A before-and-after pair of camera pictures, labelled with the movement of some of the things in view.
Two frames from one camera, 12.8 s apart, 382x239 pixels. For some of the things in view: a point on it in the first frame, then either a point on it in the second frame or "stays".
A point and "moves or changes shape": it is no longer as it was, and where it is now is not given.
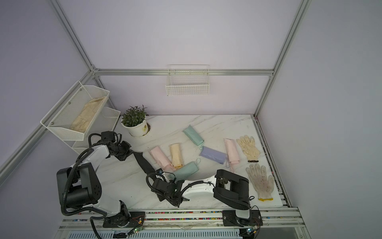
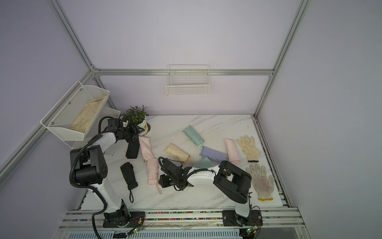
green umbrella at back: [193, 135] stays
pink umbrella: [161, 160] moves or changes shape
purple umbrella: [212, 154] stays
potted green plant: [135, 120] stays
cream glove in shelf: [81, 122] stays
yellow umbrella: [176, 159] moves or changes shape
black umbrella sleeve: [146, 166] -> [133, 149]
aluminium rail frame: [284, 223] stays
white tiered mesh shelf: [79, 114] stays
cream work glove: [247, 146] stays
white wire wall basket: [184, 79] stays
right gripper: [164, 195] -> [165, 182]
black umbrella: [160, 197] -> [128, 171]
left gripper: [127, 152] -> [135, 131]
